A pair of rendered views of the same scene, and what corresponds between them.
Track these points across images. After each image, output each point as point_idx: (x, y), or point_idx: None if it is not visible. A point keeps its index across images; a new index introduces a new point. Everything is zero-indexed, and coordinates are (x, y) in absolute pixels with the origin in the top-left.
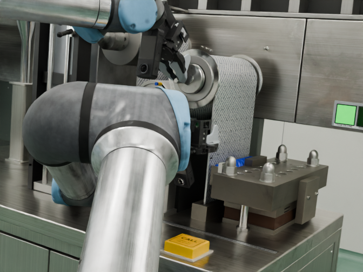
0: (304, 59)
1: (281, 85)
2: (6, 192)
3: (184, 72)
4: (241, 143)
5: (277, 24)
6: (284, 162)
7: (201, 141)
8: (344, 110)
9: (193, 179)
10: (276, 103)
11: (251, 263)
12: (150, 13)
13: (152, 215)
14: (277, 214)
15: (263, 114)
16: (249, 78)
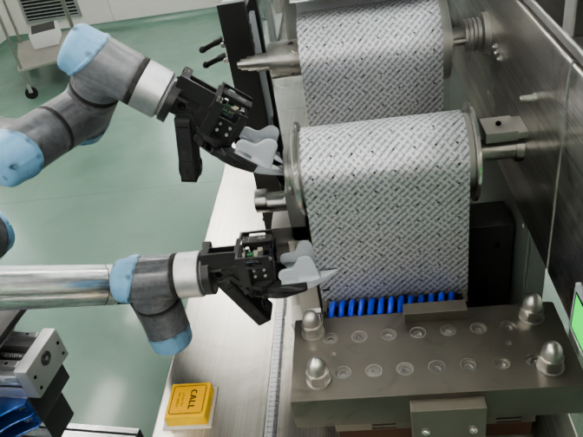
0: (562, 157)
1: (541, 185)
2: (246, 208)
3: (252, 171)
4: (430, 270)
5: (546, 50)
6: (514, 329)
7: (249, 283)
8: (580, 317)
9: (264, 318)
10: (536, 216)
11: None
12: (3, 169)
13: None
14: (342, 428)
15: (527, 221)
16: (433, 172)
